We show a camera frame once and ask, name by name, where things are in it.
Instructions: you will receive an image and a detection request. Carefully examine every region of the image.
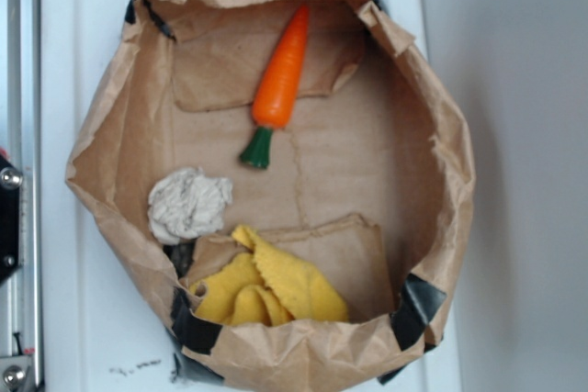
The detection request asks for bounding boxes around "orange toy carrot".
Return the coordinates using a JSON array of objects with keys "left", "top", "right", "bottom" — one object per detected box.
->
[{"left": 239, "top": 5, "right": 310, "bottom": 169}]

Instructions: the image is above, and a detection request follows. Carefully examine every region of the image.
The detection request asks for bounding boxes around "brown paper bag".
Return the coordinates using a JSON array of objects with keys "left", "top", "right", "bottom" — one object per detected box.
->
[{"left": 66, "top": 0, "right": 475, "bottom": 391}]

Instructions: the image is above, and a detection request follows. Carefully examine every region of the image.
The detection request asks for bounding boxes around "crumpled white paper ball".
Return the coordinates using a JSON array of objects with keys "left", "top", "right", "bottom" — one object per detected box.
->
[{"left": 147, "top": 167, "right": 233, "bottom": 246}]

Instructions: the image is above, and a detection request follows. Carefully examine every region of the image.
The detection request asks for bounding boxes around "yellow cloth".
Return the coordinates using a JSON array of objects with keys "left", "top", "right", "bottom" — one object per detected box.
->
[{"left": 189, "top": 225, "right": 349, "bottom": 326}]

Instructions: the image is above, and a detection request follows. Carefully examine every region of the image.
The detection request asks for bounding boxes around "white tray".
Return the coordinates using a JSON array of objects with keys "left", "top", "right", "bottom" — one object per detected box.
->
[{"left": 40, "top": 0, "right": 461, "bottom": 391}]

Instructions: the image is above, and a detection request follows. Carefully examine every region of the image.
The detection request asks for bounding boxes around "black mounting bracket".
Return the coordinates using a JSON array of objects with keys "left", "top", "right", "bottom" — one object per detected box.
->
[{"left": 0, "top": 148, "right": 23, "bottom": 285}]

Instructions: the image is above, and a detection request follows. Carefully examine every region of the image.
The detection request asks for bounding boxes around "aluminium frame rail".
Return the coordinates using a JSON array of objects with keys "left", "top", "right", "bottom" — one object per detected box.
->
[{"left": 1, "top": 0, "right": 45, "bottom": 391}]

